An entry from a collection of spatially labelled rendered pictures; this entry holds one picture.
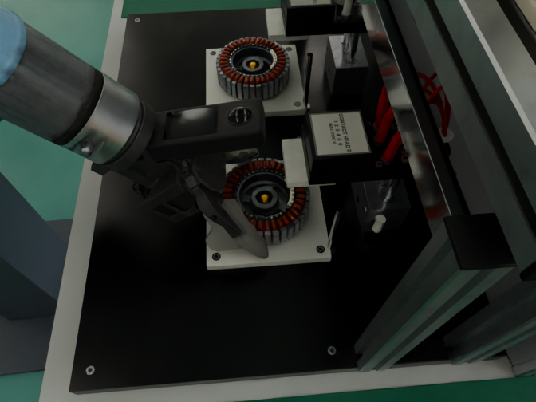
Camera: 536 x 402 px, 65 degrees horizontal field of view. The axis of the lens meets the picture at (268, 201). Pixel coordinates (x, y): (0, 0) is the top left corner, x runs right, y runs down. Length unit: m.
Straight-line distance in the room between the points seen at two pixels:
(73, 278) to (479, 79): 0.50
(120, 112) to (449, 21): 0.26
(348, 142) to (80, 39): 1.90
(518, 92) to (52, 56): 0.31
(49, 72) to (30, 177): 1.39
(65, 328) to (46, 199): 1.12
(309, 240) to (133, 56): 0.45
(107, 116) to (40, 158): 1.41
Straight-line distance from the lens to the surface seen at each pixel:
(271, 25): 0.63
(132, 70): 0.76
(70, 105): 0.38
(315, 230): 0.53
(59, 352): 0.56
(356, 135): 0.44
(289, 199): 0.51
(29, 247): 1.20
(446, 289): 0.26
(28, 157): 1.81
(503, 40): 0.25
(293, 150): 0.47
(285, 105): 0.66
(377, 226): 0.52
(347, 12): 0.62
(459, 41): 0.26
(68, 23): 2.35
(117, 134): 0.39
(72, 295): 0.58
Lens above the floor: 1.25
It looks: 58 degrees down
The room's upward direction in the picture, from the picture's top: straight up
